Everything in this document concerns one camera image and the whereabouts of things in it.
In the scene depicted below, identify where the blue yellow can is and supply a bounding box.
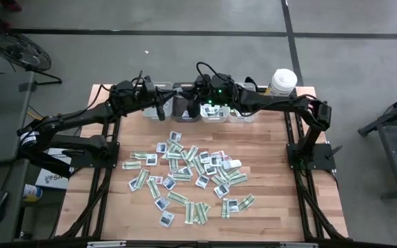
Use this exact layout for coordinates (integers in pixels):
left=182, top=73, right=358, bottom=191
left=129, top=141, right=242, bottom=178
left=22, top=183, right=43, bottom=203

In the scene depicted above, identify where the white plastic bin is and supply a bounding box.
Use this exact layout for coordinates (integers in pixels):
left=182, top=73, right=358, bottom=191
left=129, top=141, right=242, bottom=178
left=200, top=81, right=230, bottom=124

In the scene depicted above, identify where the grey low desk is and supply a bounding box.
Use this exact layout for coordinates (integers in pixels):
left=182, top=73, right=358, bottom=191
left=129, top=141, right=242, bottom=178
left=0, top=158, right=30, bottom=244

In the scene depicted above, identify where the grey desk top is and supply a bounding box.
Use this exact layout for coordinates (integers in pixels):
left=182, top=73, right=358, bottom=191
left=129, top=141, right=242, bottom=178
left=0, top=71, right=36, bottom=165

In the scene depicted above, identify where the disinfecting wipes canister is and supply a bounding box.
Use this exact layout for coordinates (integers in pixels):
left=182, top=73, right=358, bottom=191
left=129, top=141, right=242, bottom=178
left=265, top=68, right=298, bottom=97

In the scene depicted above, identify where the black floor fan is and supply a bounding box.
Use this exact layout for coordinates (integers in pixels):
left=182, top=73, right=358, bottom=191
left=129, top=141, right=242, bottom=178
left=0, top=22, right=63, bottom=86

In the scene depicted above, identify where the dark grey metal stand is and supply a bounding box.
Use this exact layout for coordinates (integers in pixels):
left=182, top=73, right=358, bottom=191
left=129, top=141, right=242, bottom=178
left=356, top=87, right=397, bottom=201

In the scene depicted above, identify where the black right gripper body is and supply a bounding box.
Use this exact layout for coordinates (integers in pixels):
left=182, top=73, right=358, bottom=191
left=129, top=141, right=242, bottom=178
left=201, top=72, right=240, bottom=108

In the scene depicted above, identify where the clear plastic bin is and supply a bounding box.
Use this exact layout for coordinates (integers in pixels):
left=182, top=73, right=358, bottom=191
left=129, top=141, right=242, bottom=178
left=227, top=81, right=258, bottom=124

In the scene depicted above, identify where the person's foot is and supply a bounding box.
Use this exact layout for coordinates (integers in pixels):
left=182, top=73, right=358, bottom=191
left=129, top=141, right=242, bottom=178
left=0, top=0, right=23, bottom=13

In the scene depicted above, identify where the dark grey plastic bin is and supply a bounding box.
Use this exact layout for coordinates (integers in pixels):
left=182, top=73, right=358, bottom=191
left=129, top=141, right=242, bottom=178
left=172, top=81, right=201, bottom=123

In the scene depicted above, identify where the light grey plastic bin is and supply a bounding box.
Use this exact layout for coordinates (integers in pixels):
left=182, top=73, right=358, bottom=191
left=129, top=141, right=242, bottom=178
left=143, top=81, right=174, bottom=123

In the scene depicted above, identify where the white cardboard box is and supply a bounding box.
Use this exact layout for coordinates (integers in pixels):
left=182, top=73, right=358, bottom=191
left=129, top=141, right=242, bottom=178
left=34, top=147, right=72, bottom=191

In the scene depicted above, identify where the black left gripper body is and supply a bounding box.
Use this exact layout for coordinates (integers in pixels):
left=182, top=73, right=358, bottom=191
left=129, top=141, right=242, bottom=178
left=142, top=77, right=168, bottom=105

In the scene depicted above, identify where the silver metal bracket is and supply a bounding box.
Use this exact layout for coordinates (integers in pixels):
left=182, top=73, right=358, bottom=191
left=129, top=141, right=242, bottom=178
left=279, top=242, right=319, bottom=248
left=86, top=240, right=127, bottom=248

